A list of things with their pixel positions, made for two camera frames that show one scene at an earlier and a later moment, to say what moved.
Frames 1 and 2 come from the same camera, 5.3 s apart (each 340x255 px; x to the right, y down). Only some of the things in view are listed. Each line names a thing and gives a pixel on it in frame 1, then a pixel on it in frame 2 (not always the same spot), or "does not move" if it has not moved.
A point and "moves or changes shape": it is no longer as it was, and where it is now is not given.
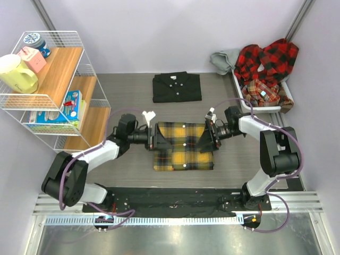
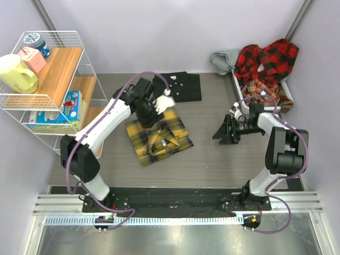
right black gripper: x=209 y=142 -> x=224 y=129
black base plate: x=178 y=200 does not move
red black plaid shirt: x=270 y=65 does not move
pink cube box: x=33 y=58 does not move
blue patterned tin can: x=35 y=40 does not move
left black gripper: x=158 y=141 -> x=148 y=122
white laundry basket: x=260 y=109 does not move
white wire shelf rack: x=49 y=87 does not move
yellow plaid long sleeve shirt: x=184 y=155 moves or changes shape
